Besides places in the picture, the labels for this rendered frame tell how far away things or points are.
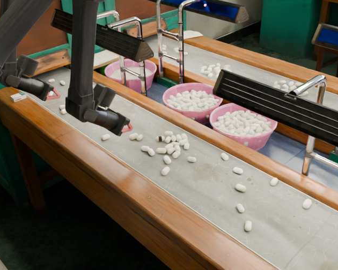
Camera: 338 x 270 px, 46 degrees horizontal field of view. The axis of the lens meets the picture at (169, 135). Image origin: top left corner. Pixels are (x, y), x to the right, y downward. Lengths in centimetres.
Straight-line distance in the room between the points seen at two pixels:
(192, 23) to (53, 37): 210
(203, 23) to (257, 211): 308
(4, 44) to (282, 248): 87
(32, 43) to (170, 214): 124
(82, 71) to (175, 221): 50
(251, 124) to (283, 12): 267
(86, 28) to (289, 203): 79
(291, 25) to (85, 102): 324
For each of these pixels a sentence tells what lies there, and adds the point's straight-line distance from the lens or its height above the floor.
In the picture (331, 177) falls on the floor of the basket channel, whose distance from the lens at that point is 154.
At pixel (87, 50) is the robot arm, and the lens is 112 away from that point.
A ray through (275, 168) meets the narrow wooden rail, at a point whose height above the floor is 76.
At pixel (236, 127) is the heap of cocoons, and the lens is 162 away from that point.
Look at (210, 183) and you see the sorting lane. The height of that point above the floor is 74.
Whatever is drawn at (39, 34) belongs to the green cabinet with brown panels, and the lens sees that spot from 212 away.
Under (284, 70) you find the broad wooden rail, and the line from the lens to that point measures 206.
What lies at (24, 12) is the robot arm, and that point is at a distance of 98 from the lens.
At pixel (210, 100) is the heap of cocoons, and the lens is 179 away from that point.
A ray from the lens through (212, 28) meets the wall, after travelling 426.
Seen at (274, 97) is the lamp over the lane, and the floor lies 109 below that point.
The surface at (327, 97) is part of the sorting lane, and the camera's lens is 191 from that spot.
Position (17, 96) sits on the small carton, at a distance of 192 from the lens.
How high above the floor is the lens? 160
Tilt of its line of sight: 34 degrees down
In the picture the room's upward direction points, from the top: 2 degrees counter-clockwise
